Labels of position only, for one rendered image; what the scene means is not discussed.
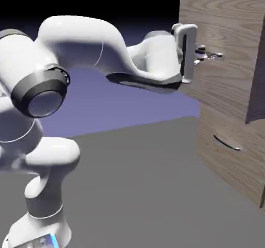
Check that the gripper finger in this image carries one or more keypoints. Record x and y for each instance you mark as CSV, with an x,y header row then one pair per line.
x,y
198,59
200,47

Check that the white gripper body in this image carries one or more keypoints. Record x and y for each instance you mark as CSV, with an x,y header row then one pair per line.
x,y
189,51

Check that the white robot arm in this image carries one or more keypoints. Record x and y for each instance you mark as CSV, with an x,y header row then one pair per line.
x,y
82,36

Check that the tall wood drawer front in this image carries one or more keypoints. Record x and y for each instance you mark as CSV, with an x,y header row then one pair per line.
x,y
223,82

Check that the light wood cabinet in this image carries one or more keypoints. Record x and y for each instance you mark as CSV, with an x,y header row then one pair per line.
x,y
227,169

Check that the short wood drawer front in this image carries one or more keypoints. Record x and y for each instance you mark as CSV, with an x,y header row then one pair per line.
x,y
231,169

